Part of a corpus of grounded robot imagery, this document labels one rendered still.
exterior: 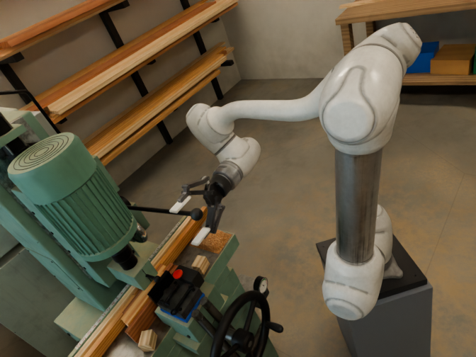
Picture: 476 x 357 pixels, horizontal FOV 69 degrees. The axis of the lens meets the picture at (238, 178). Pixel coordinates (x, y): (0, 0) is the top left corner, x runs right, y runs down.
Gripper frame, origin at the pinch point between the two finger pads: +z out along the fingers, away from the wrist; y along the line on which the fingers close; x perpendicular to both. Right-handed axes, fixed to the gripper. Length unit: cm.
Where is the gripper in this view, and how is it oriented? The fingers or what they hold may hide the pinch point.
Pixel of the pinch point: (186, 226)
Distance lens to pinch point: 103.9
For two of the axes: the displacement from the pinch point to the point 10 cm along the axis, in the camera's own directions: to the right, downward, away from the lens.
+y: -3.7, -7.7, -5.2
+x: 7.8, 0.4, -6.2
